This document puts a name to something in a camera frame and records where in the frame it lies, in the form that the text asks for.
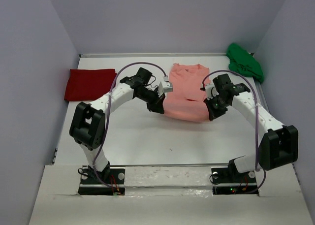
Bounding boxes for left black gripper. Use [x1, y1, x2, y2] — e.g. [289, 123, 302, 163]
[136, 87, 164, 115]

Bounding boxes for pink t-shirt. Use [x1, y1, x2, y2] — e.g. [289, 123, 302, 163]
[163, 64, 210, 123]

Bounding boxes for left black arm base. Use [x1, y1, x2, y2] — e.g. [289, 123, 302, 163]
[77, 167, 125, 196]

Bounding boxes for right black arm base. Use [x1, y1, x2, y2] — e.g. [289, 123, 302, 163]
[209, 167, 258, 195]

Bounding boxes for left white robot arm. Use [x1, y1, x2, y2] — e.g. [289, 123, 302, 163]
[69, 67, 173, 183]

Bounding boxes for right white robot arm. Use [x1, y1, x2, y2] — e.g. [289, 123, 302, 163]
[200, 70, 299, 182]

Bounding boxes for green t-shirt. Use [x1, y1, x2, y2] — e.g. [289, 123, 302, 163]
[226, 43, 264, 83]

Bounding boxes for folded red t-shirt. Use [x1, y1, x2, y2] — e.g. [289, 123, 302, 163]
[64, 69, 117, 101]

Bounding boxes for white foam strip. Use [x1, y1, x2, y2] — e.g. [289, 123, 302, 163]
[124, 166, 213, 188]

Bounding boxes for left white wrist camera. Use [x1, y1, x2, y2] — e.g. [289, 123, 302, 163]
[157, 81, 173, 97]

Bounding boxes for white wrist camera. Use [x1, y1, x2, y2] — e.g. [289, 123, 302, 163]
[157, 81, 173, 97]
[201, 84, 218, 99]

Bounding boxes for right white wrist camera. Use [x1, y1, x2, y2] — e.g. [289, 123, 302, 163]
[201, 84, 218, 99]

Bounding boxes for back aluminium rail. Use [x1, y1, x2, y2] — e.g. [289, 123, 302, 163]
[79, 53, 226, 58]

